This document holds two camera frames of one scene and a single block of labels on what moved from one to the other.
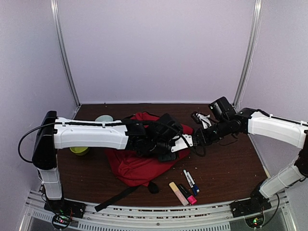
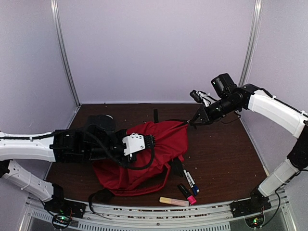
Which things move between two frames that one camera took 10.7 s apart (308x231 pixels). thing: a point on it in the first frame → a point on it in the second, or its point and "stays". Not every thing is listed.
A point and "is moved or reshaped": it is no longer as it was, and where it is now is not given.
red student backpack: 145,172 is moved or reshaped
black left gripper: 164,158 → 132,158
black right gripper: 204,140 → 208,118
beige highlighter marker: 178,192 → 175,201
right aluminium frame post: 251,50 stays
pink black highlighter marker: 190,198 stays
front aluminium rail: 281,216 stays
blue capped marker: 196,189 stays
